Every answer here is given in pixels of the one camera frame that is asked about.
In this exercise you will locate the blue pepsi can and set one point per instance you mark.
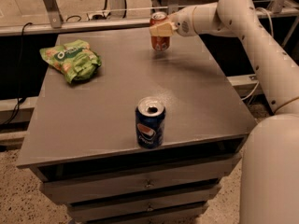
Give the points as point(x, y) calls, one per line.
point(149, 122)

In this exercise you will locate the power strip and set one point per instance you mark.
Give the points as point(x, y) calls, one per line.
point(97, 16)

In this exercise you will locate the grey drawer cabinet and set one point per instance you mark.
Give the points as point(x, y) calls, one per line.
point(81, 140)

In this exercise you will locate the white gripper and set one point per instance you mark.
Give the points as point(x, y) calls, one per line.
point(184, 23)

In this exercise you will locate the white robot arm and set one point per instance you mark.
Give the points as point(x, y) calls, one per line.
point(270, 165)

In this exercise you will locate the green chip bag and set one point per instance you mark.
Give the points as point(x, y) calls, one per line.
point(75, 60)

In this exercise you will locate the red coke can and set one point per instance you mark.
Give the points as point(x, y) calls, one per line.
point(159, 31)

